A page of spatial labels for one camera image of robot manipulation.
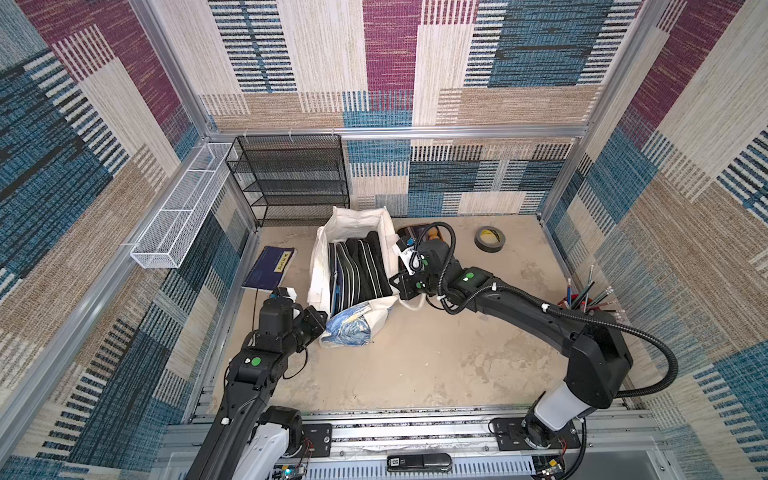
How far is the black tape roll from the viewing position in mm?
1132

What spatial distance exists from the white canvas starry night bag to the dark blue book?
0.83 feet

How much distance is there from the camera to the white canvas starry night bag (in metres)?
0.76

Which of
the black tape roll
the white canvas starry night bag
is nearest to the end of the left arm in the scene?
the white canvas starry night bag

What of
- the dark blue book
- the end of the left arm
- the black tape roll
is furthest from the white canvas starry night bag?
the black tape roll

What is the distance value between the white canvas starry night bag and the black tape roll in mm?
429

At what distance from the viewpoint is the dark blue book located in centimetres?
104

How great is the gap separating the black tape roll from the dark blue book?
27.2 inches
